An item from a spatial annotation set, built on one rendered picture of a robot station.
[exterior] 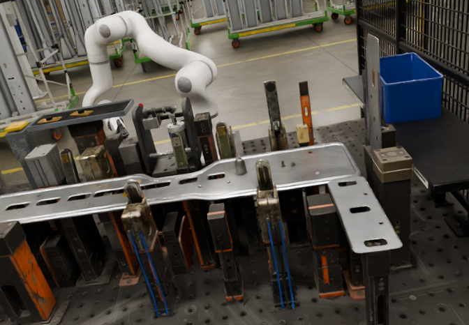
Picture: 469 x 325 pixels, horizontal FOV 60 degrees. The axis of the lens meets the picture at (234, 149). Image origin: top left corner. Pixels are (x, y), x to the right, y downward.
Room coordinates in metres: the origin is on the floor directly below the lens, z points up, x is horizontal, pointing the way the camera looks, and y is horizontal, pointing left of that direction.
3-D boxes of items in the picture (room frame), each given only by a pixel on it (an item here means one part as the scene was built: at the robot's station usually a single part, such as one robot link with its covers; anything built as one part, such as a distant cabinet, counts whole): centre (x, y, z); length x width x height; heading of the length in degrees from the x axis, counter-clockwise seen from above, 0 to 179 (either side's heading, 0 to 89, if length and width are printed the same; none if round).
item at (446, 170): (1.21, -0.58, 1.01); 0.90 x 0.22 x 0.03; 175
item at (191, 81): (1.63, 0.11, 1.10); 0.19 x 0.12 x 0.24; 154
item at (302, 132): (1.16, -0.22, 0.88); 0.04 x 0.04 x 0.36; 85
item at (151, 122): (1.29, 0.21, 0.94); 0.18 x 0.13 x 0.49; 85
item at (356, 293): (0.83, -0.27, 0.84); 0.11 x 0.06 x 0.29; 175
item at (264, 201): (0.85, -0.06, 0.87); 0.12 x 0.09 x 0.35; 175
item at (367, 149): (1.01, -0.39, 0.85); 0.12 x 0.03 x 0.30; 175
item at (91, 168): (1.26, 0.48, 0.89); 0.13 x 0.11 x 0.38; 175
